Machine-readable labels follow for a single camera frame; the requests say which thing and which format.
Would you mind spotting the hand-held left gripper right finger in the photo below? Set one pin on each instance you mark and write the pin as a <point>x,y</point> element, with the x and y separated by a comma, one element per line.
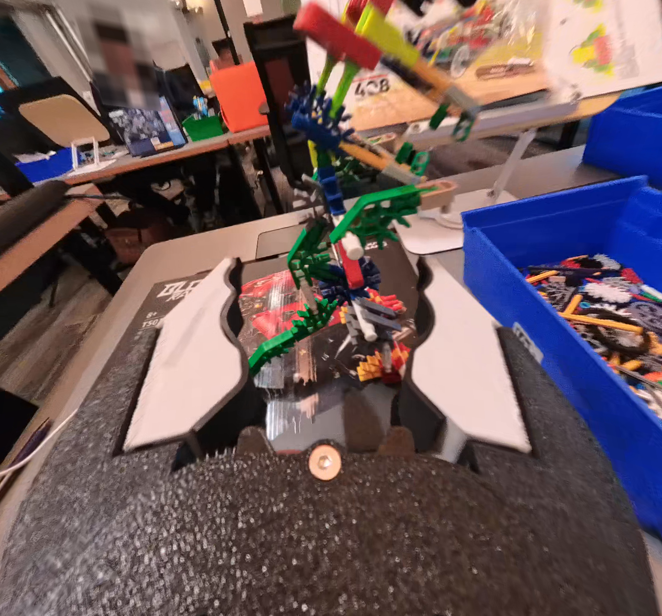
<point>465,368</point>

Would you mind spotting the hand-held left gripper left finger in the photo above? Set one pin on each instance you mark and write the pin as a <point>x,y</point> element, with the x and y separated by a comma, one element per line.
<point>191,357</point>

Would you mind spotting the blue plastic parts bin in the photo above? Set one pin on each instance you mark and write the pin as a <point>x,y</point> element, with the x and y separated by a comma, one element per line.
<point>517,316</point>

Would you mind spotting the pile of colourful toy pieces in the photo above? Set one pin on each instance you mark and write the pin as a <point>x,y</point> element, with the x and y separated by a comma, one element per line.
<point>595,311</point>

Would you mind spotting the colourful construction toy model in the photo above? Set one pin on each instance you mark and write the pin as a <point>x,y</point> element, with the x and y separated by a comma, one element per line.
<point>336,34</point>

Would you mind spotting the black toy box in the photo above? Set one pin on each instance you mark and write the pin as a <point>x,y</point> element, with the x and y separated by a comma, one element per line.
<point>395,269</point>

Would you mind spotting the wooden top desk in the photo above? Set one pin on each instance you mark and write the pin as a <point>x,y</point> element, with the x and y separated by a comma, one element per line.
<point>155,153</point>

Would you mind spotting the dark rounded bar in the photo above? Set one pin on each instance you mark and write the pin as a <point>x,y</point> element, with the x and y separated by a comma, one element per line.
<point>31,213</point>

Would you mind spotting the green small container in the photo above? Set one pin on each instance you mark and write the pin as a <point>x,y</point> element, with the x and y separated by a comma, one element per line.
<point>204,129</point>

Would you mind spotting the blue printed box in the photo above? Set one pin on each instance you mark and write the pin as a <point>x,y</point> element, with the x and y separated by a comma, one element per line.
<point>147,133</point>

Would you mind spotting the orange plastic bin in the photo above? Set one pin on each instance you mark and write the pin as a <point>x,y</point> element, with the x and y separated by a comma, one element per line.
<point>238,96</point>

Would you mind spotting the tan backed chair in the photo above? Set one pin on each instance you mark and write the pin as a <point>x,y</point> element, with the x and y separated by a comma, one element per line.
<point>62,120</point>

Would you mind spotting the clear plastic toy bag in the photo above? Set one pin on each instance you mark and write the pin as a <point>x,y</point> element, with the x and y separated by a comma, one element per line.
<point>491,52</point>

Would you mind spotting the black vertical pole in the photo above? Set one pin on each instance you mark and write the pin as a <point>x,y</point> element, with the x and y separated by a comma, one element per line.
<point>220,11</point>

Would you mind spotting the white instruction sheet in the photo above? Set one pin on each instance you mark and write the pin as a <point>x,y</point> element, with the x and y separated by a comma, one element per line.
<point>636,16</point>

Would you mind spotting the black upright frame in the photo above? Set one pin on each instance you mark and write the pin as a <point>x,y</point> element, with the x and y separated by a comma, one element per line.
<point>279,83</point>

